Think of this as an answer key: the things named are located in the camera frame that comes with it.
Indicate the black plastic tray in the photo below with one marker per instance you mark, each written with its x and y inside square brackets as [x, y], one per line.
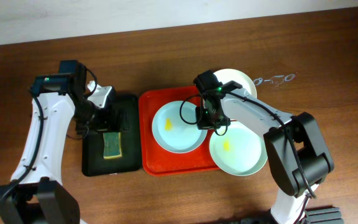
[93, 162]

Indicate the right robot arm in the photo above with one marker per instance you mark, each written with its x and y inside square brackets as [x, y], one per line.
[298, 156]

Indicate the red plastic tray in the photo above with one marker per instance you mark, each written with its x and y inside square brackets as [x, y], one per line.
[156, 160]

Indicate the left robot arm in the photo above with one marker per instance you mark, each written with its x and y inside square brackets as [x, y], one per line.
[35, 193]

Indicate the yellow stain on blue plate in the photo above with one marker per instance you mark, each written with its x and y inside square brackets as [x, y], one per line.
[168, 125]

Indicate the green and yellow sponge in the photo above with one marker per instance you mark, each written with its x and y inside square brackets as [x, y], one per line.
[112, 145]

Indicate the light green plate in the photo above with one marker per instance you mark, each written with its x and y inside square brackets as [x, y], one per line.
[247, 155]

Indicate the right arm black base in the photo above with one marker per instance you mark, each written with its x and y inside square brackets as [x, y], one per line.
[329, 215]

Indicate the light blue plate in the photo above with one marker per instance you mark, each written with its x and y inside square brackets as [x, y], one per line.
[183, 138]

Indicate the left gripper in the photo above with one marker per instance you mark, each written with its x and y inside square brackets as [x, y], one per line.
[111, 123]

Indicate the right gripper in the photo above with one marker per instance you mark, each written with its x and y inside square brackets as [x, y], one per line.
[212, 122]

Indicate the yellow stain on green plate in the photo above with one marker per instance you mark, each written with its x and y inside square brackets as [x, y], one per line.
[226, 145]

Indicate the white plate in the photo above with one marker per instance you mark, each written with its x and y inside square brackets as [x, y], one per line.
[229, 74]

